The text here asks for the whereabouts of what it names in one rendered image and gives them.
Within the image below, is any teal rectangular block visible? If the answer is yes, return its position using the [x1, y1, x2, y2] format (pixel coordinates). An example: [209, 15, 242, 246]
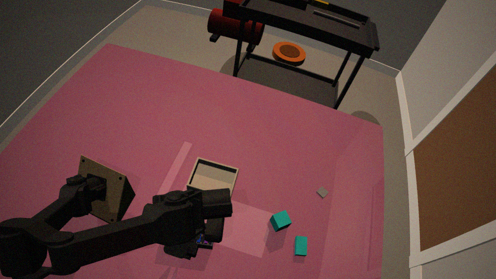
[294, 236, 308, 256]

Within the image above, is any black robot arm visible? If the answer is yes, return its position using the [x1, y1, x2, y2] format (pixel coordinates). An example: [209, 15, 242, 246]
[0, 173, 233, 279]

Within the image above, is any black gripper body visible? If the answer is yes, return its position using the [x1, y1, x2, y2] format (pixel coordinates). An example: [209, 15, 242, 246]
[142, 203, 225, 243]

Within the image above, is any green cube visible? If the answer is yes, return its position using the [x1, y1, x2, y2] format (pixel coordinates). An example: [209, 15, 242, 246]
[270, 210, 292, 232]

